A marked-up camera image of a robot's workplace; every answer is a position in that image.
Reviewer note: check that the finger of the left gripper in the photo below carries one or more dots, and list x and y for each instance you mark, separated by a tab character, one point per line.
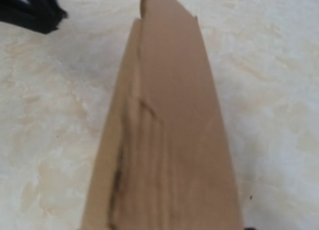
42	16

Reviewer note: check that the brown cardboard box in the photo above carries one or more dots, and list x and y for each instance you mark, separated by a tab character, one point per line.
163	162

